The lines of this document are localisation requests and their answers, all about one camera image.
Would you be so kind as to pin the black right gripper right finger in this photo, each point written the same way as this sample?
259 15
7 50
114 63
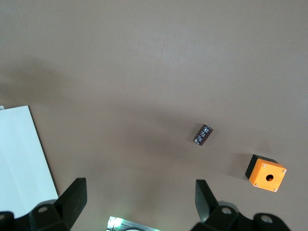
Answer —
211 214

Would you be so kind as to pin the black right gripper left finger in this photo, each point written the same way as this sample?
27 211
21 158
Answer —
65 209

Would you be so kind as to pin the orange button box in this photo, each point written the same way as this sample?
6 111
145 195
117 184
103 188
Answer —
267 176

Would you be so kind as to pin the white drawer cabinet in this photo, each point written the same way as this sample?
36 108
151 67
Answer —
19 156

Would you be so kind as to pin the black terminal block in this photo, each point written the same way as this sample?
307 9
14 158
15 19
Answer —
203 135

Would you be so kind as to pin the aluminium right arm base plate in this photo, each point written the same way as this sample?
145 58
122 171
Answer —
134 223

